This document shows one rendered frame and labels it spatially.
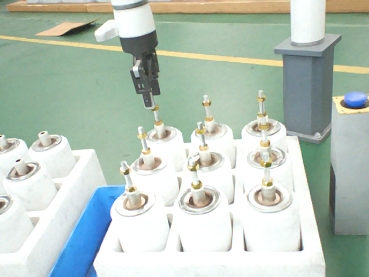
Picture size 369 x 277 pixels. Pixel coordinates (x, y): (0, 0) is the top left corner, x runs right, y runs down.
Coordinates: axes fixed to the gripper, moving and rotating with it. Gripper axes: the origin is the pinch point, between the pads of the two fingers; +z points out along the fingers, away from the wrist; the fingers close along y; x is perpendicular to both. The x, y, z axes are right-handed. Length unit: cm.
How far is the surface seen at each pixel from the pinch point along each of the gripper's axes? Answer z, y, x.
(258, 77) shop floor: 35, 89, -24
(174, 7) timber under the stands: 31, 248, 39
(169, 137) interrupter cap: 9.9, -1.7, -2.2
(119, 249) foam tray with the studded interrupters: 19.5, -25.7, 5.4
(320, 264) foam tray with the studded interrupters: 17.4, -31.5, -30.1
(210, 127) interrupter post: 8.4, -1.2, -12.0
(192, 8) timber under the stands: 32, 238, 23
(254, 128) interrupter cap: 10.1, -0.4, -21.5
